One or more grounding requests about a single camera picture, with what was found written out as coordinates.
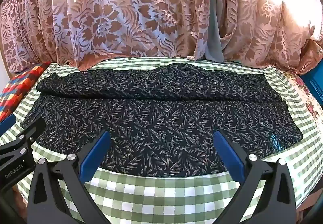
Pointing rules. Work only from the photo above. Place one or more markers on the pink floral curtain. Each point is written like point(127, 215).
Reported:
point(113, 16)
point(265, 24)

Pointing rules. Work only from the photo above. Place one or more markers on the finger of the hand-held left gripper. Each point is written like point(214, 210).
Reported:
point(32, 129)
point(7, 122)

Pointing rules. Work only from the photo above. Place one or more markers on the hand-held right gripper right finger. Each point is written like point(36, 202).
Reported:
point(229, 159)

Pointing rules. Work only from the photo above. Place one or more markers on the black leaf print pants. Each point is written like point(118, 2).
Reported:
point(161, 123)

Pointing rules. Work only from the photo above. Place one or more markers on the blue plastic frame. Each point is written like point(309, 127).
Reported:
point(314, 82)

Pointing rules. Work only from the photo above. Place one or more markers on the green checked bed sheet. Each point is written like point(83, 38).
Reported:
point(151, 198)

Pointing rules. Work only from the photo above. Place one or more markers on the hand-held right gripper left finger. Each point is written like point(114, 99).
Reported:
point(95, 159)

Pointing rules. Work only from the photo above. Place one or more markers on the floral print cloth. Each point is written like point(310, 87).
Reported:
point(306, 97)

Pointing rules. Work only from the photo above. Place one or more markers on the colourful patterned blanket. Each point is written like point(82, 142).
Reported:
point(17, 87)

